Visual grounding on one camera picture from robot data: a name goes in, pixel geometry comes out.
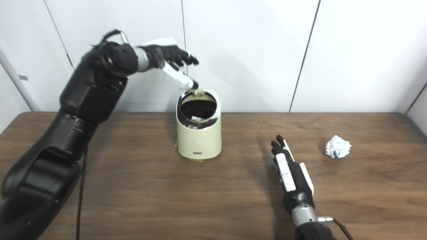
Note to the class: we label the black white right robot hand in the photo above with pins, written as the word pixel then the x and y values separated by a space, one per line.
pixel 297 186

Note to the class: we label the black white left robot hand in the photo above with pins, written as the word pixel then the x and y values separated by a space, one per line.
pixel 158 55

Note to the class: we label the white paper ball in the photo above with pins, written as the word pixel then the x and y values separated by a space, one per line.
pixel 338 146

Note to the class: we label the cream-colored plastic bin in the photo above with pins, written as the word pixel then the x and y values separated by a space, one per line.
pixel 199 141

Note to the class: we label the black bin liner bag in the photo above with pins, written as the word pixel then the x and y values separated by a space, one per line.
pixel 195 108

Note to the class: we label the small white paper scrap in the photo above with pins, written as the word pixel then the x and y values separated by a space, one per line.
pixel 196 118

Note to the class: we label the small grey wall tag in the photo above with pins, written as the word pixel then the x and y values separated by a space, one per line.
pixel 23 77

